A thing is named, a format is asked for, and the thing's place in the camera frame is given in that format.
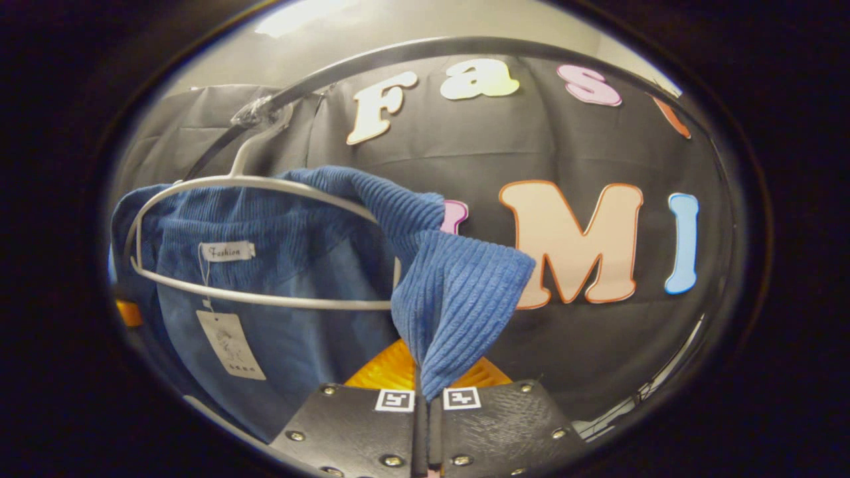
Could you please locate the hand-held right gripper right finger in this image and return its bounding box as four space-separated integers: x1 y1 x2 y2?
428 357 588 478

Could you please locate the blue corduroy shirt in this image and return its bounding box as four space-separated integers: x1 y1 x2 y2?
110 166 537 444

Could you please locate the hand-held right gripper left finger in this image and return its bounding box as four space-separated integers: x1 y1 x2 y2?
269 339 429 478

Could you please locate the black clothes rack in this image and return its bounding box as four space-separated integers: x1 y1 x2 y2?
185 35 708 180

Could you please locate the white clothes hanger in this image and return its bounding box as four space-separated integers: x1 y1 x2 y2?
123 103 402 311

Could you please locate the black backdrop cloth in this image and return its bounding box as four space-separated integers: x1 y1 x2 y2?
110 53 738 426

